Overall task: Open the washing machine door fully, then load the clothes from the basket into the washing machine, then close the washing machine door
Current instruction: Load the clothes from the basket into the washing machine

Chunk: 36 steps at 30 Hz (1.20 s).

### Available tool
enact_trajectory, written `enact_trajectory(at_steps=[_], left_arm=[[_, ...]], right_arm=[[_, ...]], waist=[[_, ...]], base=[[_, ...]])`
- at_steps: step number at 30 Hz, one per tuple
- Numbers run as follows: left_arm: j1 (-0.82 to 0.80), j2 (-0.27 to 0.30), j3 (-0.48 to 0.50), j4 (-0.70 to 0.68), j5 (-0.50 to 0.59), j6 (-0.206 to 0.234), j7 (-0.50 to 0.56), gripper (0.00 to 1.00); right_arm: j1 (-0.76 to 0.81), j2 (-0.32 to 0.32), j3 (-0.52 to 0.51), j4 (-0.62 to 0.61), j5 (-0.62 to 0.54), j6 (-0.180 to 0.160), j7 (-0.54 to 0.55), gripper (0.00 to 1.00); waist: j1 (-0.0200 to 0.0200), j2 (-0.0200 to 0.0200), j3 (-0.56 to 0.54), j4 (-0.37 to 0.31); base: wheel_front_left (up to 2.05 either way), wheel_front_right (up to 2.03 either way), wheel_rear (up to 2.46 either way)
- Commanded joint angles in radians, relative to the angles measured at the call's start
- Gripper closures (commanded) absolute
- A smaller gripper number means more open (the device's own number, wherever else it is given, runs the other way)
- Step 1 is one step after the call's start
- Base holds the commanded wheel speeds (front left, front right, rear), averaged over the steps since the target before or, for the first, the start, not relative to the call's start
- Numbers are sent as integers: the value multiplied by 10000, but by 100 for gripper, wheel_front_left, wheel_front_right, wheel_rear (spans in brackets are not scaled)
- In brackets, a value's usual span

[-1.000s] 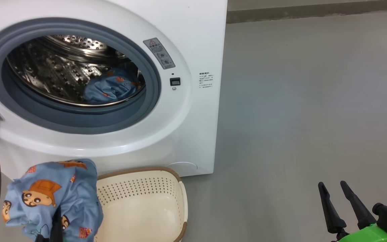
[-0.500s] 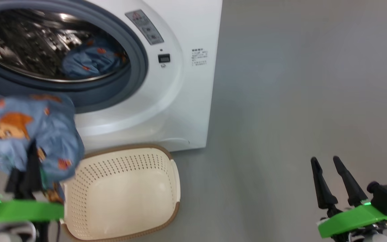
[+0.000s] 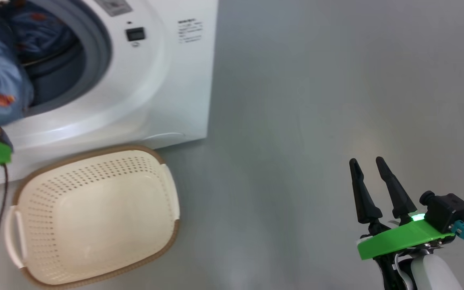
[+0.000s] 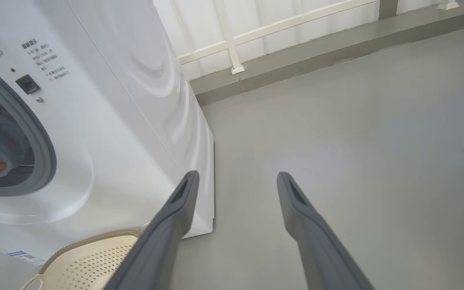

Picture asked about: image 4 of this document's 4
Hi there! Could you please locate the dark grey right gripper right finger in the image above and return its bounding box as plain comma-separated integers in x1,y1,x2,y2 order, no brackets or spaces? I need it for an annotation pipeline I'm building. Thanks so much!
277,172,376,290

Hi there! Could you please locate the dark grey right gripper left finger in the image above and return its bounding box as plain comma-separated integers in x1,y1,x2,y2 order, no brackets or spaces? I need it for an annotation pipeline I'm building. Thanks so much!
103,170,200,290

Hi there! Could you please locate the white front-load washing machine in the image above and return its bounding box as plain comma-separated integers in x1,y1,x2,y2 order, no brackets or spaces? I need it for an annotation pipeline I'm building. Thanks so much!
0,0,215,267

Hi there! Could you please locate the black door latch socket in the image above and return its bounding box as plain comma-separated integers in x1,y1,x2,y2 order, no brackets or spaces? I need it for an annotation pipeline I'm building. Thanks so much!
15,74,41,95

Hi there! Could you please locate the cream perforated laundry basket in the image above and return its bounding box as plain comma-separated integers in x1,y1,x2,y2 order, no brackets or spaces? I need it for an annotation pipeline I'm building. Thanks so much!
20,230,142,290

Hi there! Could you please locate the blue energy label sticker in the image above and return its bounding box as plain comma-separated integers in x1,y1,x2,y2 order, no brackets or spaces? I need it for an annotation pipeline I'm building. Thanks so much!
7,251,48,267

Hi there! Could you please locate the white metal railing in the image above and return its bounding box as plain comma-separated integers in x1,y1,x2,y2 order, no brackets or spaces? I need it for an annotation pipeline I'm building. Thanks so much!
153,0,460,75

